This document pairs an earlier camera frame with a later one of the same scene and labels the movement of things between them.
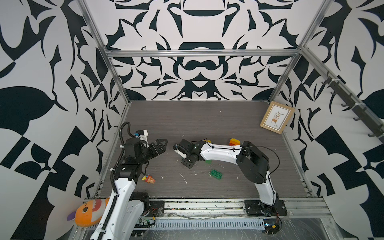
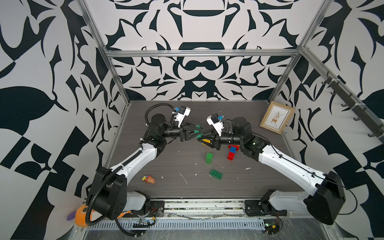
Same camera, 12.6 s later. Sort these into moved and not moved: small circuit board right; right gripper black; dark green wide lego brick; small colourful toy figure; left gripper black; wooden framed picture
Moved: right gripper black; left gripper black
Not moved: small circuit board right; dark green wide lego brick; small colourful toy figure; wooden framed picture
